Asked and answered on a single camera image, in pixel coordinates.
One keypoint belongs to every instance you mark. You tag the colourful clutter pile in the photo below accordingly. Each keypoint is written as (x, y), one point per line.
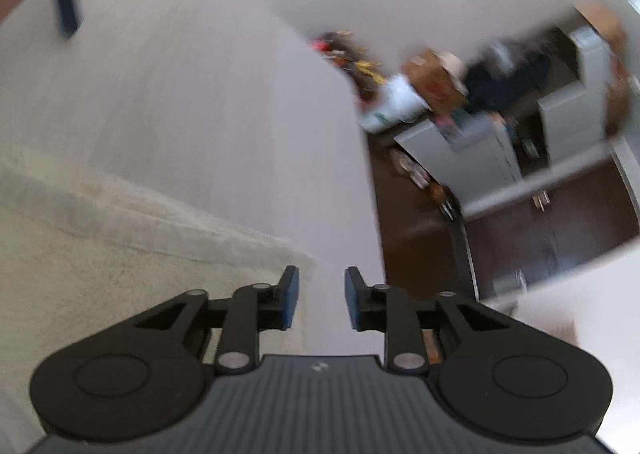
(345, 53)

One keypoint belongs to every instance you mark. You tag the dark hanging clothing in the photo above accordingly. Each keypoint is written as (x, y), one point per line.
(505, 73)

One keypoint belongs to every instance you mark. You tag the cardboard box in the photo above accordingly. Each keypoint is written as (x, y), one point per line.
(435, 78)

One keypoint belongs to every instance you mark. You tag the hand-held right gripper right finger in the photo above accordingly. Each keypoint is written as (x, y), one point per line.
(352, 301)

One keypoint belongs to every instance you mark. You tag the dark brown door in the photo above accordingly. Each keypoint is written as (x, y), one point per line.
(550, 239)

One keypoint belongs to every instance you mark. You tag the cream terry towel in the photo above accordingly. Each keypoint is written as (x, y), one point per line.
(100, 244)

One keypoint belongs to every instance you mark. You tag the white grey cabinet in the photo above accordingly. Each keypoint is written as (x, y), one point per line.
(565, 123)

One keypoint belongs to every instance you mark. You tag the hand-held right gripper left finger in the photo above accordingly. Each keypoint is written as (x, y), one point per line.
(291, 296)

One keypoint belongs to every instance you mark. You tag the pair of shoes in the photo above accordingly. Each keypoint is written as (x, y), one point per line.
(442, 199)
(412, 168)

